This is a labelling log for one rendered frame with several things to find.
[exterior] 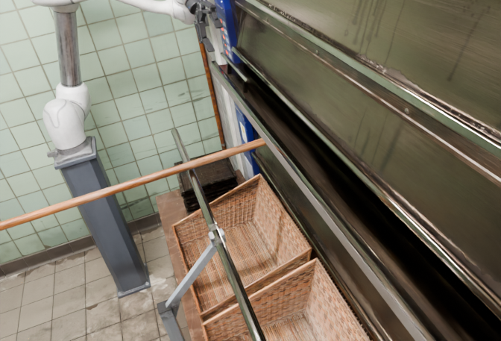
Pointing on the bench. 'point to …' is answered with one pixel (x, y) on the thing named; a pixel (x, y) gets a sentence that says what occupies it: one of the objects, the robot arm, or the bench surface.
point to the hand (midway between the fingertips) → (214, 37)
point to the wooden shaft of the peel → (130, 184)
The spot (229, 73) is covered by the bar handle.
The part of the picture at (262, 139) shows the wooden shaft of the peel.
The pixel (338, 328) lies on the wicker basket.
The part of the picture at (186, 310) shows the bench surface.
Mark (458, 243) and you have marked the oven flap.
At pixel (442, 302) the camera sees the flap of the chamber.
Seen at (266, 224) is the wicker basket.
